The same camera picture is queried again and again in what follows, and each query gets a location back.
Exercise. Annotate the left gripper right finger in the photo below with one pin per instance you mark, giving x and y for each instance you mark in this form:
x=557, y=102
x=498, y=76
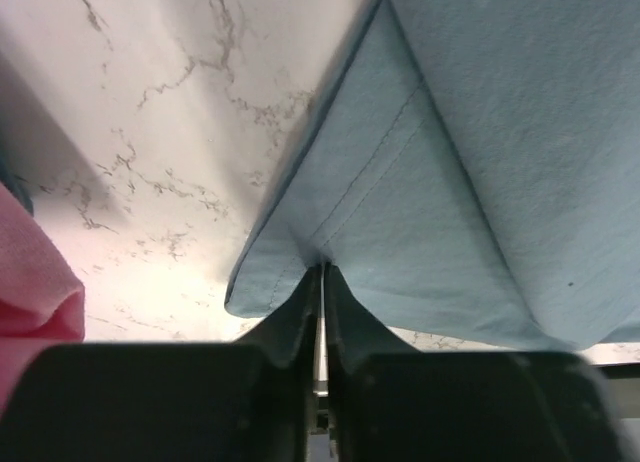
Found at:
x=354, y=336

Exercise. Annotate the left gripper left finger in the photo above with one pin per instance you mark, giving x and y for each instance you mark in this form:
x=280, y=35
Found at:
x=274, y=364

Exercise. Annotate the grey-blue t shirt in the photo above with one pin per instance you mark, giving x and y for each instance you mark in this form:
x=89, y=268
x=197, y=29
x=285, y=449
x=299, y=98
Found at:
x=472, y=168

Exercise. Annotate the pink folded t shirt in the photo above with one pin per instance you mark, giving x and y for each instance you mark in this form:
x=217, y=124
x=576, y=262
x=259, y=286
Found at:
x=42, y=300

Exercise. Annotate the dark blue folded t shirt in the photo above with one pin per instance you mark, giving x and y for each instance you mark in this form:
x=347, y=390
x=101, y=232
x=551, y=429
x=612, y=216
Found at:
x=13, y=183

